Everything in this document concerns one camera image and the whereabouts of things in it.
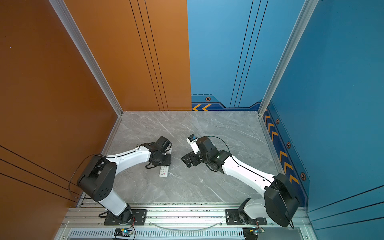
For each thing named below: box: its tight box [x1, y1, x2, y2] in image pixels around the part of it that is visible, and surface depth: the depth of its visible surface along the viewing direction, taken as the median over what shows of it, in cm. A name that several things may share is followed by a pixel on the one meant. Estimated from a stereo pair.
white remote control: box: [159, 165, 169, 178], surface depth 88 cm
